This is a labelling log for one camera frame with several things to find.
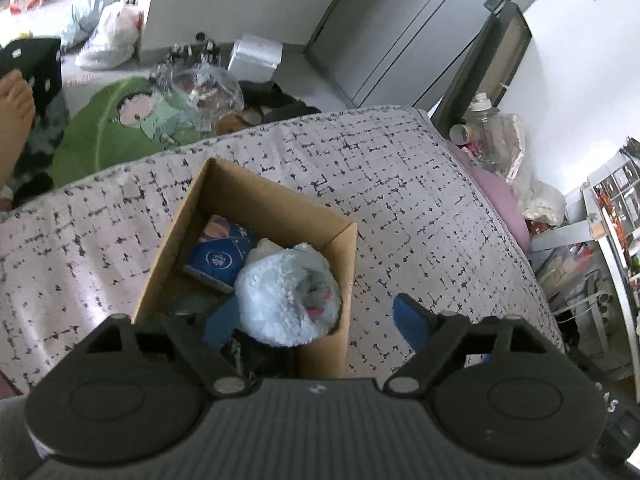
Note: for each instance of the black stool white dots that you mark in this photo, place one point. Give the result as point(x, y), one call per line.
point(35, 65)

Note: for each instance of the clear plastic bottle white cap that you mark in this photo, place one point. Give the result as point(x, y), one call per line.
point(484, 125)

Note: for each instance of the blue packet white emblem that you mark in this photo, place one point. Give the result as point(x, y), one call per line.
point(217, 262)

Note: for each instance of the clear plastic bag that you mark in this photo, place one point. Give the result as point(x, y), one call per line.
point(200, 90)

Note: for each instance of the light blue bag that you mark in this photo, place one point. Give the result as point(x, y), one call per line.
point(87, 7)

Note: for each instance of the black slippers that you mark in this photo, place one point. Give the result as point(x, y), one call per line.
point(272, 100)

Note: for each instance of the brown cardboard box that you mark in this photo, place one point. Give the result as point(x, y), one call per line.
point(320, 240)

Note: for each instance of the white shelf unit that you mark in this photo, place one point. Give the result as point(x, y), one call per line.
point(610, 240)

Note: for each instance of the grey door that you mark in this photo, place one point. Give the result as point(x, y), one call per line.
point(425, 30)

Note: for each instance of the dark patterned cloth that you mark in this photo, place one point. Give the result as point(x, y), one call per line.
point(42, 145)

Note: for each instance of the small dark bottles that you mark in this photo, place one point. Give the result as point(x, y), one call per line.
point(195, 50)

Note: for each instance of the fluffy light blue plush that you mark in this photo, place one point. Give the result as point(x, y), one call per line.
point(280, 295)

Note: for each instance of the brown board black frame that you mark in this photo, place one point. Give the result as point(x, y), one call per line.
point(495, 60)

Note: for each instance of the white box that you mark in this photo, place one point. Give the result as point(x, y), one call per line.
point(255, 57)

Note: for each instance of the green cartoon rug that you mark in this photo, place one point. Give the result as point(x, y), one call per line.
point(95, 135)

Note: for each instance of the person's grey pants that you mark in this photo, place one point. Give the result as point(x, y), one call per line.
point(12, 440)

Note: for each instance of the person's bare foot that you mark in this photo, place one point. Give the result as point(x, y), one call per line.
point(16, 120)

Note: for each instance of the translucent white plastic bag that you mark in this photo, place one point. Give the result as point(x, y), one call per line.
point(512, 150)

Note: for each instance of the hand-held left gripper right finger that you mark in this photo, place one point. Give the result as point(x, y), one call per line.
point(407, 320)

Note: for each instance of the crumpled white bag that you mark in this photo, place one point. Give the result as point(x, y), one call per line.
point(545, 202)

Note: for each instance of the paper cup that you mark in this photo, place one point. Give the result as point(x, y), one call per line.
point(461, 133)

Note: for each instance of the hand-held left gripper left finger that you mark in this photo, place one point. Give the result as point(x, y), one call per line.
point(222, 322)

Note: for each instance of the white black-patterned bed blanket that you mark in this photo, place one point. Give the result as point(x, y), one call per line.
point(400, 185)

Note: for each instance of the brown slipper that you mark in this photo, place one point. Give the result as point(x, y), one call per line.
point(237, 122)

